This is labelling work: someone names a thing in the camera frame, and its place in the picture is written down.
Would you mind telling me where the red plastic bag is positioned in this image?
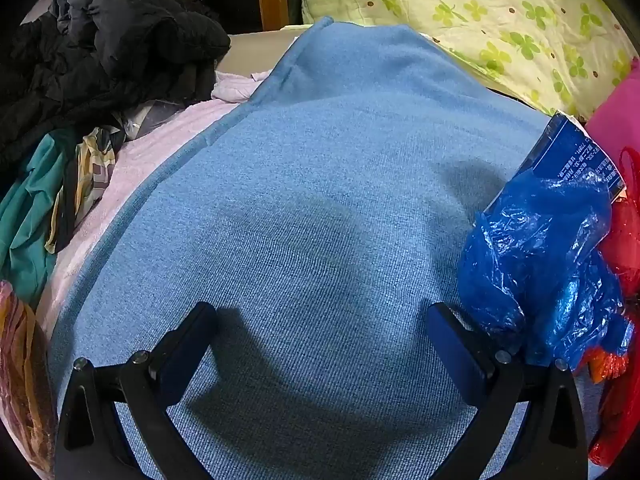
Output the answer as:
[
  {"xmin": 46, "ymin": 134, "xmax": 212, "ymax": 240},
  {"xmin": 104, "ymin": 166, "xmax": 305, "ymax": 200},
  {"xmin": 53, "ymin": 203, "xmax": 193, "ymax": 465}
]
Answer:
[{"xmin": 574, "ymin": 146, "xmax": 640, "ymax": 468}]

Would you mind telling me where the blue plastic bag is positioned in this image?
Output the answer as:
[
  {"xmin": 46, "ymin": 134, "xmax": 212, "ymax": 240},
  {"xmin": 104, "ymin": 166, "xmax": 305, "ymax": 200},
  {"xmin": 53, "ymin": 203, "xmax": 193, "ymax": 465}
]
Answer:
[{"xmin": 456, "ymin": 171, "xmax": 636, "ymax": 369}]

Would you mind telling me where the teal garment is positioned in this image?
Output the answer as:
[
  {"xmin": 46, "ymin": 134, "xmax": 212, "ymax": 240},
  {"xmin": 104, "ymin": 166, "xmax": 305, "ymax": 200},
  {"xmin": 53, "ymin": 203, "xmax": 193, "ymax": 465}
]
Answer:
[{"xmin": 1, "ymin": 129, "xmax": 76, "ymax": 308}]

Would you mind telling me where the patterned yellow garment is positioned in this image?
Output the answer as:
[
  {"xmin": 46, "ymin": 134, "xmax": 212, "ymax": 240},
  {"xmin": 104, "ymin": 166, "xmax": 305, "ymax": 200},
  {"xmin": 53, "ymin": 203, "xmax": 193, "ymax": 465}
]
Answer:
[{"xmin": 44, "ymin": 126, "xmax": 126, "ymax": 254}]

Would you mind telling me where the pink bed sheet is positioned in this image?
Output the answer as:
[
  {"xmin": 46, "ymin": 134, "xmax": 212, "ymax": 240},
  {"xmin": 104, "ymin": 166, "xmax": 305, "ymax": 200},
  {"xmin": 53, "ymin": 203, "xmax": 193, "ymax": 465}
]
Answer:
[{"xmin": 36, "ymin": 72, "xmax": 268, "ymax": 338}]

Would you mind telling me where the blue blanket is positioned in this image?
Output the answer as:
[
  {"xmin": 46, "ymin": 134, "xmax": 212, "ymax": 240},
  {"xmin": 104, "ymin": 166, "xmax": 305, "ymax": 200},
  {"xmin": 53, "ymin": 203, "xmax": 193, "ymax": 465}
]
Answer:
[{"xmin": 50, "ymin": 18, "xmax": 549, "ymax": 479}]

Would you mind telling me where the magenta pillow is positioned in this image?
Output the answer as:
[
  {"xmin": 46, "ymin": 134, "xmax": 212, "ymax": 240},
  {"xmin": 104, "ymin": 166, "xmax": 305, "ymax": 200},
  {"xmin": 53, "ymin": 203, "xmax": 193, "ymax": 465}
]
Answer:
[{"xmin": 586, "ymin": 58, "xmax": 640, "ymax": 166}]

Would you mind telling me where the black clothes pile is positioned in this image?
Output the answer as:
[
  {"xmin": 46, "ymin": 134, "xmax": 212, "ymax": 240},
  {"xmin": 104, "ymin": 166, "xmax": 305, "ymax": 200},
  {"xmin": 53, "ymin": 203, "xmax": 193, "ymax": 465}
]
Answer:
[{"xmin": 1, "ymin": 0, "xmax": 230, "ymax": 166}]

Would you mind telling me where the green clover quilt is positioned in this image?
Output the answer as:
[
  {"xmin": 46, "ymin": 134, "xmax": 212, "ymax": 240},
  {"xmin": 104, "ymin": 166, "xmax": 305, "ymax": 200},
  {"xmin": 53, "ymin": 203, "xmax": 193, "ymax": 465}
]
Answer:
[{"xmin": 302, "ymin": 0, "xmax": 639, "ymax": 118}]

